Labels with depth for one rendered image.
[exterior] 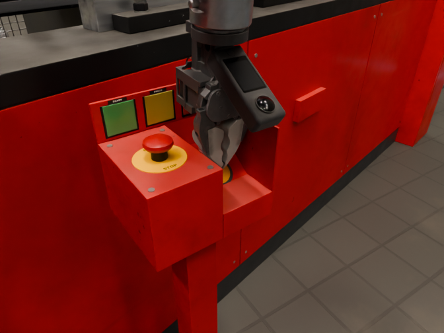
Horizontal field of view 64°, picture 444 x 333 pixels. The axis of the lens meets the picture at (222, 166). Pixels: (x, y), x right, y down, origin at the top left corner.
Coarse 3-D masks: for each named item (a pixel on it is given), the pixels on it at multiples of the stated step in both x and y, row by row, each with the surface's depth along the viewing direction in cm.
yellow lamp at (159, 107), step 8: (152, 96) 52; (160, 96) 52; (168, 96) 53; (152, 104) 52; (160, 104) 53; (168, 104) 54; (152, 112) 53; (160, 112) 54; (168, 112) 55; (152, 120) 53; (160, 120) 54
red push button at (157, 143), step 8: (152, 136) 46; (160, 136) 46; (168, 136) 46; (144, 144) 45; (152, 144) 44; (160, 144) 44; (168, 144) 45; (152, 152) 44; (160, 152) 44; (160, 160) 46
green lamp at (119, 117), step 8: (112, 104) 49; (120, 104) 49; (128, 104) 50; (104, 112) 48; (112, 112) 49; (120, 112) 50; (128, 112) 51; (104, 120) 49; (112, 120) 50; (120, 120) 50; (128, 120) 51; (112, 128) 50; (120, 128) 51; (128, 128) 52; (136, 128) 52
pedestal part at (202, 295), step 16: (192, 256) 57; (208, 256) 60; (176, 272) 63; (192, 272) 59; (208, 272) 62; (176, 288) 66; (192, 288) 61; (208, 288) 64; (176, 304) 69; (192, 304) 63; (208, 304) 66; (192, 320) 65; (208, 320) 69
